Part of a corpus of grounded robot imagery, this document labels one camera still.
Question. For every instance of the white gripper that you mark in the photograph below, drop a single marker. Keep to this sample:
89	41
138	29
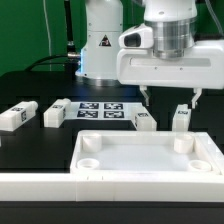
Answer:
201	66

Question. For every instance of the white desk top tray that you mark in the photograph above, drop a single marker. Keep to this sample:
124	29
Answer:
145	151

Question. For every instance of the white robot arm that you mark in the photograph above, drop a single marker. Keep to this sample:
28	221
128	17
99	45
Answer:
160	52

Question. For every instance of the sheet of fiducial tags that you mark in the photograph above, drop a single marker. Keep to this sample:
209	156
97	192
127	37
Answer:
103	110

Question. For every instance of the white L-shaped fence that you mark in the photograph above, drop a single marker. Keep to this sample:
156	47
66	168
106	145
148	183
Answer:
96	185

